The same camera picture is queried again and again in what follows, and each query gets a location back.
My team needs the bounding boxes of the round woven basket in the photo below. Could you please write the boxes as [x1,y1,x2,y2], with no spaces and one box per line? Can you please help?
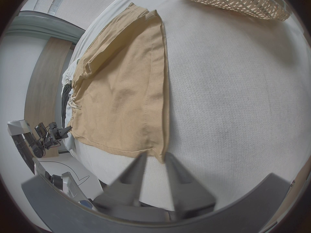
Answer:
[165,0,292,22]

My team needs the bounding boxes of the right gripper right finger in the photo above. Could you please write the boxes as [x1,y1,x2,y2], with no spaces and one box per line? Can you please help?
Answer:
[165,152,217,213]

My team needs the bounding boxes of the tan shorts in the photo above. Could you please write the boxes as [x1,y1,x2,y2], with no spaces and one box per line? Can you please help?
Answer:
[65,3,170,164]

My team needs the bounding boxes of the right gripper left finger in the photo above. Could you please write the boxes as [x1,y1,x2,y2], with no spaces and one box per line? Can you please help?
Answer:
[93,151,148,210]

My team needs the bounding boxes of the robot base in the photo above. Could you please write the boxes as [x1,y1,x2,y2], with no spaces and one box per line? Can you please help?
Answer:
[32,158,98,211]

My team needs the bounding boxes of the bed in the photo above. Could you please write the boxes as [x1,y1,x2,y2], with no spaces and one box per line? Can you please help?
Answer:
[24,0,310,212]

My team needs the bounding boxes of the pile of clothes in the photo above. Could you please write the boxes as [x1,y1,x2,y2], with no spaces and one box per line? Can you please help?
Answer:
[60,58,79,130]

